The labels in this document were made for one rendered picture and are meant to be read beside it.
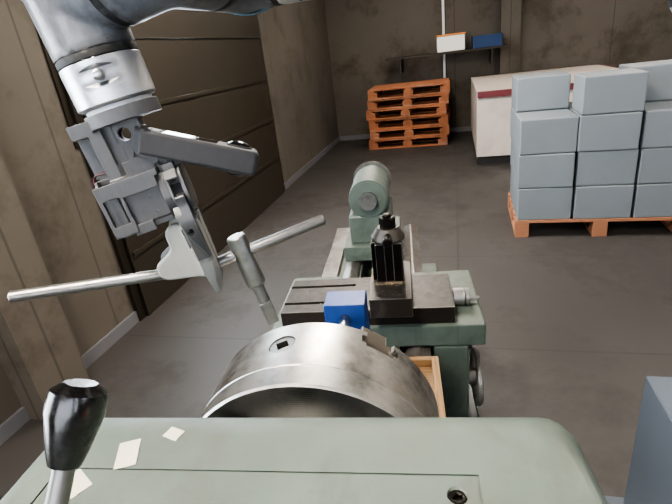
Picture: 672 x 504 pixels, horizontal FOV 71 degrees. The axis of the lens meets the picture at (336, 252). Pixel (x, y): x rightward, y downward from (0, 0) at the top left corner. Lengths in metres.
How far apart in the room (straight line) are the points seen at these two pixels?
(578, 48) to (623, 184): 5.20
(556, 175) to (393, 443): 3.66
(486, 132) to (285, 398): 6.02
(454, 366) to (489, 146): 5.38
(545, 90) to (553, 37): 4.78
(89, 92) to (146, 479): 0.33
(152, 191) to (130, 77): 0.10
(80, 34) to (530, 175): 3.68
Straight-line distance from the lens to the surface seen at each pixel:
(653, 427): 0.78
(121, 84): 0.49
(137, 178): 0.49
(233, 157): 0.48
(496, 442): 0.42
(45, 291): 0.57
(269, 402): 0.54
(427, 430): 0.43
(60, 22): 0.50
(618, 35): 9.23
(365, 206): 1.59
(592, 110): 3.94
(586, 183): 4.06
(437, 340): 1.19
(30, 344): 2.76
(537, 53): 8.99
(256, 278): 0.54
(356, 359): 0.56
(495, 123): 6.42
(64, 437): 0.30
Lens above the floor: 1.55
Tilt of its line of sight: 23 degrees down
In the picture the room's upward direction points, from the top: 7 degrees counter-clockwise
